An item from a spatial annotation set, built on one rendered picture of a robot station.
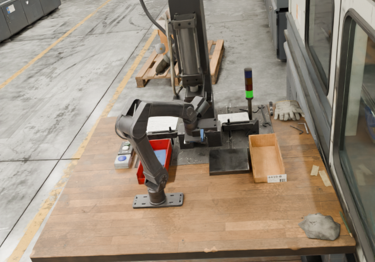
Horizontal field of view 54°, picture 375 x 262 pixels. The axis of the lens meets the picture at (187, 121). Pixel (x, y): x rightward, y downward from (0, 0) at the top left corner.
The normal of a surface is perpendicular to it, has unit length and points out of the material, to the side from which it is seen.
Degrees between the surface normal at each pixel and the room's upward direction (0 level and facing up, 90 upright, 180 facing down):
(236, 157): 0
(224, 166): 0
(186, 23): 90
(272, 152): 0
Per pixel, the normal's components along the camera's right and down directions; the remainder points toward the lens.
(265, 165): -0.13, -0.85
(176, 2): -0.06, 0.51
